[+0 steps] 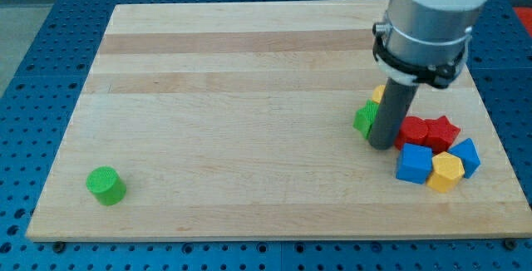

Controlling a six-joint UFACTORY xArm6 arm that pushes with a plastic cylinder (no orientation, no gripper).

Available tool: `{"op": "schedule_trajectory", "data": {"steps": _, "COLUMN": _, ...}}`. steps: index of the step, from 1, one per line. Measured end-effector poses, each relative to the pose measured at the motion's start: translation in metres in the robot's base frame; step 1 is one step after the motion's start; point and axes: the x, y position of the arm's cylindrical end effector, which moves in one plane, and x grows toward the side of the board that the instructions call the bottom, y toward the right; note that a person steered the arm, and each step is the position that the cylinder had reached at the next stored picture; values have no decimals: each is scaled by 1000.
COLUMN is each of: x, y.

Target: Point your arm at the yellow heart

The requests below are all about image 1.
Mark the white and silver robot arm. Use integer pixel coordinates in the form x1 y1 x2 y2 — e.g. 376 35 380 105
373 0 487 89

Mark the yellow heart block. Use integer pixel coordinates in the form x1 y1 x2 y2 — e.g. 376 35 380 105
371 85 386 104

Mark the wooden board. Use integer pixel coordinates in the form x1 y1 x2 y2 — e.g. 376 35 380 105
26 0 531 242

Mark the green star block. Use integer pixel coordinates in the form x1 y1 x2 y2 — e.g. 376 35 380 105
353 100 379 139

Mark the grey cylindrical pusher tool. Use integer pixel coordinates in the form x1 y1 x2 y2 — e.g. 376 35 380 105
368 78 418 150

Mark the red cylinder block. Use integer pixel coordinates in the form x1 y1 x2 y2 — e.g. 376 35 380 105
394 116 428 150

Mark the blue cube block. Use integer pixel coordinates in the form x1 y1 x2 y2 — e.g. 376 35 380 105
396 143 432 185

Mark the green cylinder block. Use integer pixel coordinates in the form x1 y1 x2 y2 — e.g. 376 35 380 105
86 166 126 206

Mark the red star block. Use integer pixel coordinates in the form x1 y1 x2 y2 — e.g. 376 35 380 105
424 116 461 154

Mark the yellow hexagon block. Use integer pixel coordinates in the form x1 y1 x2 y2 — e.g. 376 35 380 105
426 152 465 193

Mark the blue pentagon block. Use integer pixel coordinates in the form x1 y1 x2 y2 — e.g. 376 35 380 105
448 138 481 179

